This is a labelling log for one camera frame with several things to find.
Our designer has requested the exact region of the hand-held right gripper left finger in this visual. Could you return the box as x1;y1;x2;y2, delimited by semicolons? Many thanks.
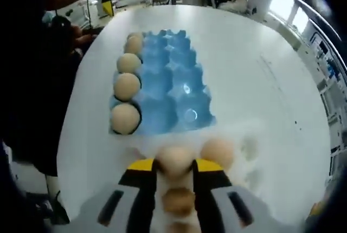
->
73;158;159;233

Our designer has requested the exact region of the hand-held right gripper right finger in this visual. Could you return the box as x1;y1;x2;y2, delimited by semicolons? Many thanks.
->
191;158;274;233

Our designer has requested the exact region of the blue egg tray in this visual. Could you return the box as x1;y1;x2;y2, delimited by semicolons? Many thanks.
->
108;29;217;136

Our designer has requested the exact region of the white foam egg holder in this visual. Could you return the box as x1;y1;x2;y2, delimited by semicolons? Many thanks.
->
130;131;262;233

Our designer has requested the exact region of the person's bare leg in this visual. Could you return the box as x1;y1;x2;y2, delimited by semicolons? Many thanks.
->
44;172;62;200

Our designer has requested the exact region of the person in black clothes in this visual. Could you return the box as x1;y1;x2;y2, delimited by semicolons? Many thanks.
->
0;0;90;177

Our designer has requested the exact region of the black cable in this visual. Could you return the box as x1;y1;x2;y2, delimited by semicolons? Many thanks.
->
85;0;93;32

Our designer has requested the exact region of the wall display board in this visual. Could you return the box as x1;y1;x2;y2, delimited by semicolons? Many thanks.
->
306;27;347;87

